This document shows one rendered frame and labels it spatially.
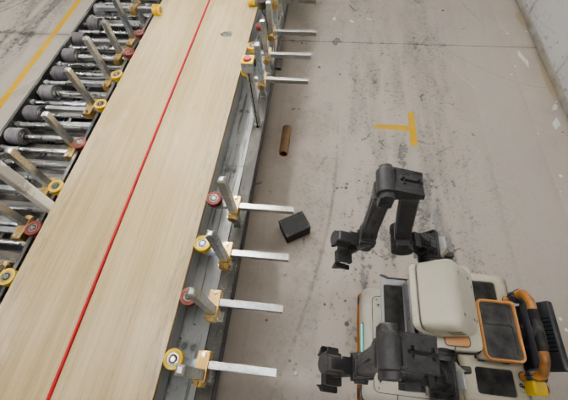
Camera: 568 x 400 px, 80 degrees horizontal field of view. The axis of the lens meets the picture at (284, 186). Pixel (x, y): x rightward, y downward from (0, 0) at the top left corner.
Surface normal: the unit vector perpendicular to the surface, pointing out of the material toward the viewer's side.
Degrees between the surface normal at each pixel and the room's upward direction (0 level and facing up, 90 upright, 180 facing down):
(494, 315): 0
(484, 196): 0
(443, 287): 42
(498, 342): 0
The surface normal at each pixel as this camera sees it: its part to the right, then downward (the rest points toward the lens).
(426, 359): 0.15, -0.51
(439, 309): -0.70, -0.44
